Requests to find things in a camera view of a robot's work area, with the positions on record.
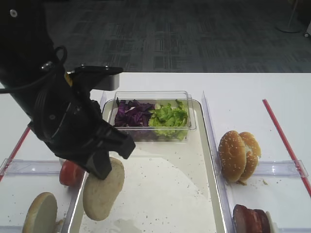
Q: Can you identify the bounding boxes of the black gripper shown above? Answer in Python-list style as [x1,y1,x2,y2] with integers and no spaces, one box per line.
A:
[29,73,136,180]

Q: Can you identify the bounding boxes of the bun half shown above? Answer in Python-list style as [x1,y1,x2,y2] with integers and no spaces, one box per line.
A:
[83,157,125,221]
[22,192,58,233]

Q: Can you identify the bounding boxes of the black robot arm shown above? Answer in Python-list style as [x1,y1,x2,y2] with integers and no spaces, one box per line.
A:
[0,0,135,180]

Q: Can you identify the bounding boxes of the front tomato slice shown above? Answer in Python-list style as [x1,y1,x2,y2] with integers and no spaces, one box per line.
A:
[59,160,84,187]

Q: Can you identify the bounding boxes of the green lettuce leaves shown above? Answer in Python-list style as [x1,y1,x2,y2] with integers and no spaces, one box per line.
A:
[148,100,188,140]

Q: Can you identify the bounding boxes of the front meat patty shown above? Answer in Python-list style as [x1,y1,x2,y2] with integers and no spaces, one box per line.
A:
[233,204,254,233]

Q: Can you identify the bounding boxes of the meat patty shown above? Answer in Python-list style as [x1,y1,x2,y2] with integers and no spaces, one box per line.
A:
[247,209,271,233]
[233,204,254,233]

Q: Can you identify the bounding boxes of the rear meat patty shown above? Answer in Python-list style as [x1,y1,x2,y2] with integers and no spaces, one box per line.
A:
[247,209,271,233]

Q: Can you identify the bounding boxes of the white block behind patties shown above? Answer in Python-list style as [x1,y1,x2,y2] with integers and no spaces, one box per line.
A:
[265,211,279,233]

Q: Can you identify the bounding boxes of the purple cabbage shreds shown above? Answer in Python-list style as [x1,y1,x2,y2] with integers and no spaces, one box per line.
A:
[114,98,155,127]

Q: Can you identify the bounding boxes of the clear plastic salad container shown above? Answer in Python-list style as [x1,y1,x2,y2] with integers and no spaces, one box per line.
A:
[104,91,196,141]

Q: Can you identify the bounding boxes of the metal baking tray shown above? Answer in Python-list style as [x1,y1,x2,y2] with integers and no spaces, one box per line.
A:
[80,101,226,233]

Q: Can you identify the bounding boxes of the left clear cross divider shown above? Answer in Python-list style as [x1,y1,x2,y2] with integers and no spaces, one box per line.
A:
[0,159,61,176]

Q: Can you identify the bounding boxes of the clear cross divider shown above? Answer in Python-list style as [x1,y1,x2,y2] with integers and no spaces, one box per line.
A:
[0,159,61,176]
[253,160,309,178]

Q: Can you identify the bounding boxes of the left red tape strip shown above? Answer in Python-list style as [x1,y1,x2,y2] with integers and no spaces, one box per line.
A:
[0,127,30,181]

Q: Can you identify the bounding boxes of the red tape strip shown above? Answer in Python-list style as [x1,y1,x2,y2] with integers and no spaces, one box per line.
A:
[262,99,311,196]
[0,127,30,181]

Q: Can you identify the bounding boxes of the bottom left clear divider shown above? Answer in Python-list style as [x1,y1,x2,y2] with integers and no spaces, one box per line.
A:
[0,226,23,233]

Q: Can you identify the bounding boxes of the front sesame bun top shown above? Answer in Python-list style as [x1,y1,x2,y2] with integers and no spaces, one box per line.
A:
[218,131,246,182]

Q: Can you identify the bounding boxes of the sesame bun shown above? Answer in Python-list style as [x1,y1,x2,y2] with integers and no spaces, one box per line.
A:
[239,132,261,183]
[218,131,246,182]

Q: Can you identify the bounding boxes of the right long clear divider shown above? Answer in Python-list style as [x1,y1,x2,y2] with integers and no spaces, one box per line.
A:
[201,93,236,233]

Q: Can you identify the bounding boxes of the rear sesame bun top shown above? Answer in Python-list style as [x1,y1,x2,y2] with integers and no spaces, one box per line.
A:
[239,132,261,183]

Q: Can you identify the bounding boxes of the right clear cross divider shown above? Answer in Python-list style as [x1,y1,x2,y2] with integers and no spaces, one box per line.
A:
[253,160,309,178]

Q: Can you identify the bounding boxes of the bottom right clear divider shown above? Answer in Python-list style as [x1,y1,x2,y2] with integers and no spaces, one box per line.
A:
[276,228,311,233]

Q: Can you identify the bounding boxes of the right red tape strip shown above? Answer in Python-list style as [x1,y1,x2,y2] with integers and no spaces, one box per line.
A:
[262,99,311,196]

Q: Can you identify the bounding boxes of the grey floor stand base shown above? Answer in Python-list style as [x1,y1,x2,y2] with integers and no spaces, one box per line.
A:
[275,0,301,34]

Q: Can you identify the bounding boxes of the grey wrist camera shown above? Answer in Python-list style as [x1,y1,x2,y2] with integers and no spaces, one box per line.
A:
[69,66,123,92]

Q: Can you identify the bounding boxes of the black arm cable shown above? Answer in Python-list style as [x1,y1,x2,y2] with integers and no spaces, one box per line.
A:
[0,45,68,95]

